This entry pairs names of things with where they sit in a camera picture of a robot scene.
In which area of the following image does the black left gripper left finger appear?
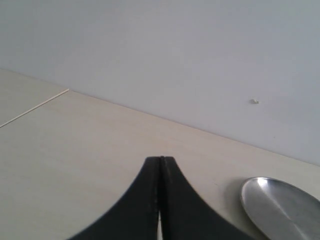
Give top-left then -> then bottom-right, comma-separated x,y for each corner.
71,156 -> 161,240

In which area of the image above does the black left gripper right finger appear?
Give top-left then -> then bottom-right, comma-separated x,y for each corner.
159,156 -> 252,240

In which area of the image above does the round metal plate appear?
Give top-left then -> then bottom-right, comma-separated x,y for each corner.
240,177 -> 320,240

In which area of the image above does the small white wall plug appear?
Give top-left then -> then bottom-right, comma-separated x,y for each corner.
250,99 -> 260,105

